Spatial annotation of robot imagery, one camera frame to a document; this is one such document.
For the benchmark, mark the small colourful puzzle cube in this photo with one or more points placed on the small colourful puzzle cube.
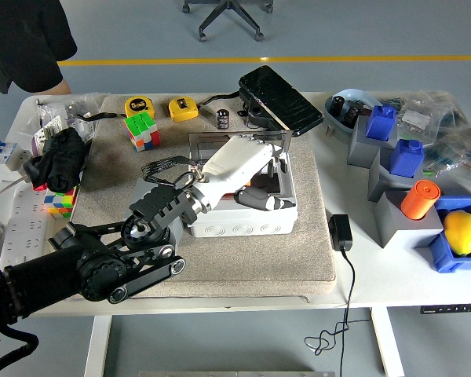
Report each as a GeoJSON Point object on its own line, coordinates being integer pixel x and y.
{"type": "Point", "coordinates": [60, 203]}

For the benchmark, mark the yellow tape measure 5m print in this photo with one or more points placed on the yellow tape measure 5m print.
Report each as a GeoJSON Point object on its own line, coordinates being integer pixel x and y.
{"type": "Point", "coordinates": [139, 106]}

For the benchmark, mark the clear bags of small parts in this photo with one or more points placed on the clear bags of small parts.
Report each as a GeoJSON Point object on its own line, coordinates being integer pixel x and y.
{"type": "Point", "coordinates": [78, 104]}

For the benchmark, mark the black power adapter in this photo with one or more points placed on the black power adapter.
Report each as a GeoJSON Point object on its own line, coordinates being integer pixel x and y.
{"type": "Point", "coordinates": [340, 231]}

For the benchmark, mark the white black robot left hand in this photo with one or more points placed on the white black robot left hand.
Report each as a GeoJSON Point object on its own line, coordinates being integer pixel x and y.
{"type": "Point", "coordinates": [235, 161]}

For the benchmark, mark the yellow tape measure black label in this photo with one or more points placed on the yellow tape measure black label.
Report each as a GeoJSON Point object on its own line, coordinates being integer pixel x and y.
{"type": "Point", "coordinates": [183, 110]}

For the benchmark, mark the grey-brown mat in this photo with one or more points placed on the grey-brown mat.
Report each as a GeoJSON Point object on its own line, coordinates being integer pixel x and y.
{"type": "Point", "coordinates": [239, 267]}

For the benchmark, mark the grey junction box clear lid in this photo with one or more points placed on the grey junction box clear lid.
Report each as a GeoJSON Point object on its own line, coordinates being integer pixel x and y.
{"type": "Point", "coordinates": [239, 228]}

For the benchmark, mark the small grey metal clip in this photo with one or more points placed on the small grey metal clip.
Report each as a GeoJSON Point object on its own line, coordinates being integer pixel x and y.
{"type": "Point", "coordinates": [329, 131]}

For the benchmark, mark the clear bags of components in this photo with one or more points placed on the clear bags of components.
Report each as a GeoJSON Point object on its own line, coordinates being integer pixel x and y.
{"type": "Point", "coordinates": [451, 129]}

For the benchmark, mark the white power strip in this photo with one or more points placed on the white power strip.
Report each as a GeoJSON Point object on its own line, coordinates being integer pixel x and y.
{"type": "Point", "coordinates": [23, 235]}

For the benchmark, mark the black cloth bundle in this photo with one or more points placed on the black cloth bundle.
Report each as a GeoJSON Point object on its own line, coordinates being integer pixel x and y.
{"type": "Point", "coordinates": [63, 157]}

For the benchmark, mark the grey holder block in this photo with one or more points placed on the grey holder block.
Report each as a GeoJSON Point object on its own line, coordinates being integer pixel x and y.
{"type": "Point", "coordinates": [361, 151]}
{"type": "Point", "coordinates": [380, 184]}

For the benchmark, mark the black office chair base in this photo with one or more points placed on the black office chair base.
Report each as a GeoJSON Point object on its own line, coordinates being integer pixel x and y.
{"type": "Point", "coordinates": [229, 12]}

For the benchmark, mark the blue plastic block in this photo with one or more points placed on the blue plastic block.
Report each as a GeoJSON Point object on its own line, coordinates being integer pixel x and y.
{"type": "Point", "coordinates": [380, 123]}
{"type": "Point", "coordinates": [406, 159]}

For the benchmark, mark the blue plastic bin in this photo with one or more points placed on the blue plastic bin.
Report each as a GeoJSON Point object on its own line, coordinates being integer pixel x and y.
{"type": "Point", "coordinates": [441, 255]}

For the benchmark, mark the person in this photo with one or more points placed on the person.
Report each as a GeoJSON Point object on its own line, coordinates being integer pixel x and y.
{"type": "Point", "coordinates": [19, 39]}

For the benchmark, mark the black table control panel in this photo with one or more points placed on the black table control panel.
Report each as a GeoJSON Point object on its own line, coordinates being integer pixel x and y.
{"type": "Point", "coordinates": [451, 309]}

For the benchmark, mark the large colourful puzzle cube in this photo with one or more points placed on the large colourful puzzle cube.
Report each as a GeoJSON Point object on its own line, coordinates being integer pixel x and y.
{"type": "Point", "coordinates": [141, 131]}

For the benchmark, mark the white socket block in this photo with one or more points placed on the white socket block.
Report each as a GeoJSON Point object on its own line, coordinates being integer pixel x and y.
{"type": "Point", "coordinates": [21, 159]}

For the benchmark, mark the white blue circuit breaker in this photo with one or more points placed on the white blue circuit breaker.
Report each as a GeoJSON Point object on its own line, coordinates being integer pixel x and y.
{"type": "Point", "coordinates": [0, 157]}

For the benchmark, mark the black cylindrical capacitor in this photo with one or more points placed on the black cylindrical capacitor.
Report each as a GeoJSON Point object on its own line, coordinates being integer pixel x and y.
{"type": "Point", "coordinates": [223, 119]}
{"type": "Point", "coordinates": [337, 104]}
{"type": "Point", "coordinates": [351, 114]}

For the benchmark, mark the yellow lemon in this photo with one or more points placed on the yellow lemon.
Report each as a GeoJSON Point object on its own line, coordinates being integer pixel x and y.
{"type": "Point", "coordinates": [462, 231]}

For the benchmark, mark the light blue bowl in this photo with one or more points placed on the light blue bowl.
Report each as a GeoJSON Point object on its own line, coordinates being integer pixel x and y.
{"type": "Point", "coordinates": [357, 94]}

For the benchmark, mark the white table leg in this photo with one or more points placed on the white table leg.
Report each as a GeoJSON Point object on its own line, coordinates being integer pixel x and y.
{"type": "Point", "coordinates": [98, 345]}
{"type": "Point", "coordinates": [386, 345]}

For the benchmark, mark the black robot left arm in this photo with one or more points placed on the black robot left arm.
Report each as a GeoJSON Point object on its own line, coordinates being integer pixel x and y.
{"type": "Point", "coordinates": [102, 267]}

